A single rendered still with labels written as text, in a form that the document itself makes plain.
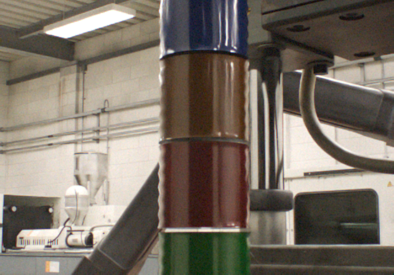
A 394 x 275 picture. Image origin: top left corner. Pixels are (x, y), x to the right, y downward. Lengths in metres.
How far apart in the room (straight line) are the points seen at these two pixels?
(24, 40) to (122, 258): 10.65
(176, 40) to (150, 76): 10.19
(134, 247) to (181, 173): 0.65
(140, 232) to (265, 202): 0.38
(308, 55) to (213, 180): 0.32
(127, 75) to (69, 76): 1.32
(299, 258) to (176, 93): 0.26
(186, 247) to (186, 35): 0.08
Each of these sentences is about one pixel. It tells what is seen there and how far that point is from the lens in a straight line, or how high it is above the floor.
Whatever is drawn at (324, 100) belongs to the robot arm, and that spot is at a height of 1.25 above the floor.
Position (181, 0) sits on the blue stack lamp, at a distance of 0.31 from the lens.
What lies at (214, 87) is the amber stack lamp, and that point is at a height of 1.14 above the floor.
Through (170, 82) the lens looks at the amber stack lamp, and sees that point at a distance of 0.30.
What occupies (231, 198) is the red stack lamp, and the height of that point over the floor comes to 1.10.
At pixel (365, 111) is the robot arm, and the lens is 0.91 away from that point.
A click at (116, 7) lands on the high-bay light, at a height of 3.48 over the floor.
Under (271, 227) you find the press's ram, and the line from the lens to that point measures 0.58.
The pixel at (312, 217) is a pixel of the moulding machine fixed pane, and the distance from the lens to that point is 6.07.
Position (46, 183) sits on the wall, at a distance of 12.17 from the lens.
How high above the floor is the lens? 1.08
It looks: 9 degrees up
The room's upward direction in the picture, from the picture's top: straight up
